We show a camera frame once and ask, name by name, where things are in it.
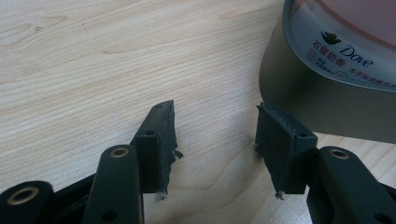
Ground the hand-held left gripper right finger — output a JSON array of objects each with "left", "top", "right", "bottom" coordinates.
[{"left": 253, "top": 102, "right": 396, "bottom": 224}]

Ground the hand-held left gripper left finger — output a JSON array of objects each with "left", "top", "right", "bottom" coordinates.
[{"left": 81, "top": 99, "right": 184, "bottom": 224}]

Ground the pink lidded cream jar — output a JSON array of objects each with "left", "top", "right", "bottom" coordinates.
[{"left": 258, "top": 0, "right": 396, "bottom": 145}]

